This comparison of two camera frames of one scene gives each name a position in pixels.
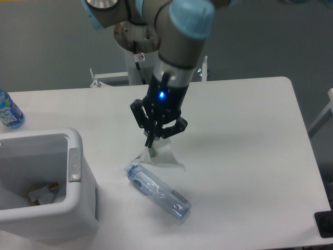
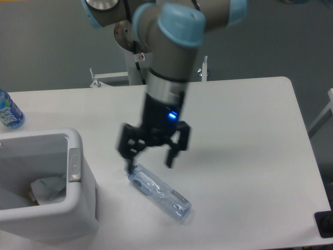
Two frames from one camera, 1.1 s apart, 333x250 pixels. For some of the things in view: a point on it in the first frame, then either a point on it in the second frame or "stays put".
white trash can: [29, 161] stays put
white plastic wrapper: [159, 153] to [49, 190]
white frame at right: [325, 115] stays put
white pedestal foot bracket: [99, 82] stays put
